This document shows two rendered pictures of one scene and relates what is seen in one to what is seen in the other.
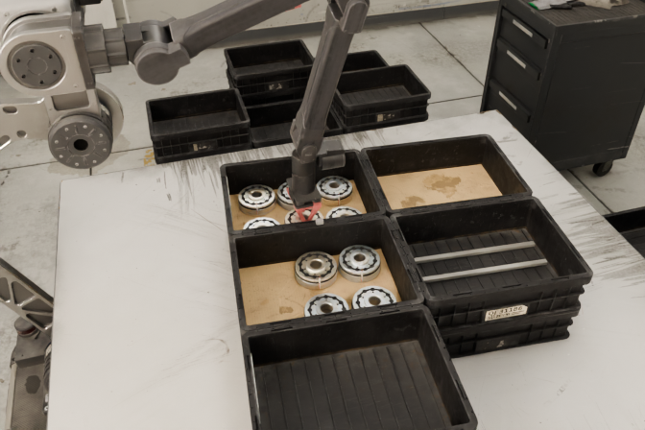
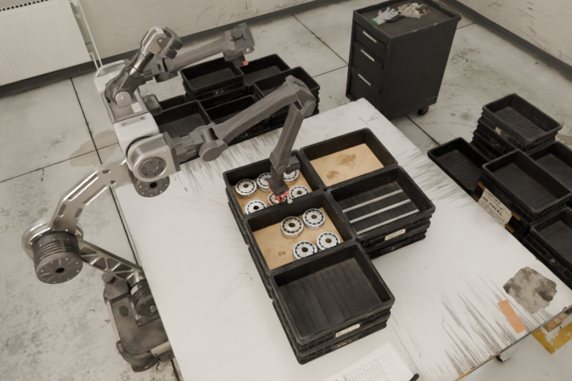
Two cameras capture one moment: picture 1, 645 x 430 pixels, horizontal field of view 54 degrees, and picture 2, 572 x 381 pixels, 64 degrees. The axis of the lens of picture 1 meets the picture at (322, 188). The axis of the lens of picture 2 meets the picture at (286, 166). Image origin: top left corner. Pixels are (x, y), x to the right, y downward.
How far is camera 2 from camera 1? 63 cm
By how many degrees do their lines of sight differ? 11
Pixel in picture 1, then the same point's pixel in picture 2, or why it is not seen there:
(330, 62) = (294, 127)
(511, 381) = (400, 267)
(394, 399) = (350, 292)
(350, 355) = (322, 272)
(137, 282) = (186, 247)
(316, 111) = (286, 150)
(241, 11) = (252, 118)
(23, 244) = not seen: hidden behind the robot
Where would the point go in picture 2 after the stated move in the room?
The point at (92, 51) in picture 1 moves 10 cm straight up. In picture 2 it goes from (180, 154) to (174, 131)
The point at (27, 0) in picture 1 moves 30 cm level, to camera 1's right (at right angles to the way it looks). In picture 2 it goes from (136, 130) to (228, 117)
